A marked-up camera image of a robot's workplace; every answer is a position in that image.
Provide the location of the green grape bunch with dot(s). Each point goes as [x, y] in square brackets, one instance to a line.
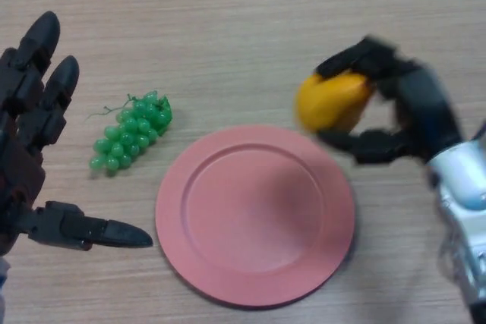
[129, 134]

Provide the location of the yellow pear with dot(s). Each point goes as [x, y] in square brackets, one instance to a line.
[330, 104]

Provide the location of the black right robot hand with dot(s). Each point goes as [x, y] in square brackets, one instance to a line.
[425, 111]

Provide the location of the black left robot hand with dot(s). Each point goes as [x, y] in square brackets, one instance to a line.
[23, 130]

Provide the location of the pink round plate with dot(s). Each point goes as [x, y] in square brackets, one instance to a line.
[250, 217]

